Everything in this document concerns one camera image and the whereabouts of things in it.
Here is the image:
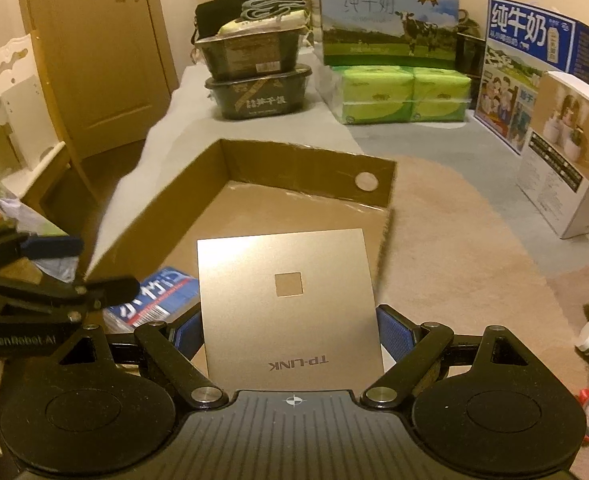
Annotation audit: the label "two stacked dark boxes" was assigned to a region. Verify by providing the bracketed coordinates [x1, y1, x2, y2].
[204, 65, 314, 121]

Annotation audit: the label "pale yellow folded cloth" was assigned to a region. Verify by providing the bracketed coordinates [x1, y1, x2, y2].
[217, 10, 310, 39]

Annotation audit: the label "blue and white milk carton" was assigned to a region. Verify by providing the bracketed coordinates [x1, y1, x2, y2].
[474, 0, 589, 156]

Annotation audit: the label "brown rug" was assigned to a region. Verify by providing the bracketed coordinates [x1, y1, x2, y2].
[544, 260, 589, 326]

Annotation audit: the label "brown cardboard box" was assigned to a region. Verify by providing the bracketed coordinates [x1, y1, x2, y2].
[82, 138, 398, 361]

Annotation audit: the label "gold square router box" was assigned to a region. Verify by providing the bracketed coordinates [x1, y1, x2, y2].
[196, 228, 386, 394]

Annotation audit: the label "beige oval rug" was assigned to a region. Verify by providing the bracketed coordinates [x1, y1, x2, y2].
[369, 154, 589, 391]

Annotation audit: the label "white wooden chair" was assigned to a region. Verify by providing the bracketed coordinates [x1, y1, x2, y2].
[0, 35, 71, 211]

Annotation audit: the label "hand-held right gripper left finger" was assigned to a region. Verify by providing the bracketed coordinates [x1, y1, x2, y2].
[59, 309, 228, 409]

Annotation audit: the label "blue tissue packet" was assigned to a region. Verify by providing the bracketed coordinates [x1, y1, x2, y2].
[102, 267, 202, 334]

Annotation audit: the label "milk carton with cow picture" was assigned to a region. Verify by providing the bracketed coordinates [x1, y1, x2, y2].
[307, 0, 461, 67]

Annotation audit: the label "black laptop bag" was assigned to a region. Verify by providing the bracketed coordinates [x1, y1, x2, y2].
[191, 0, 265, 63]

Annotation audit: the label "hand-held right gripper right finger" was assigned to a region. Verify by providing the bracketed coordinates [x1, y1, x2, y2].
[374, 304, 531, 407]

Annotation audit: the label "white humidifier box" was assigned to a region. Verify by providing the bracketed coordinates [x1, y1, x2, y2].
[515, 71, 589, 240]

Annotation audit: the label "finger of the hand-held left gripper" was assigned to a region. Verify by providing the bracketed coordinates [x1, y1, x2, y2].
[0, 227, 85, 277]
[0, 276, 140, 322]

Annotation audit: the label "wooden door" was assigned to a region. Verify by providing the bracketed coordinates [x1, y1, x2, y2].
[14, 0, 180, 157]

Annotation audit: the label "black instant food bowl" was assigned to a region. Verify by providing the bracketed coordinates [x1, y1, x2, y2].
[194, 25, 308, 82]

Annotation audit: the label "folded grey towel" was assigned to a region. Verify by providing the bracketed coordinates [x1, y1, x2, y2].
[241, 0, 309, 21]

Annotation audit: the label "green tissue pack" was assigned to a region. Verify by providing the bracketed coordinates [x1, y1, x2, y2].
[318, 64, 418, 126]
[413, 67, 473, 122]

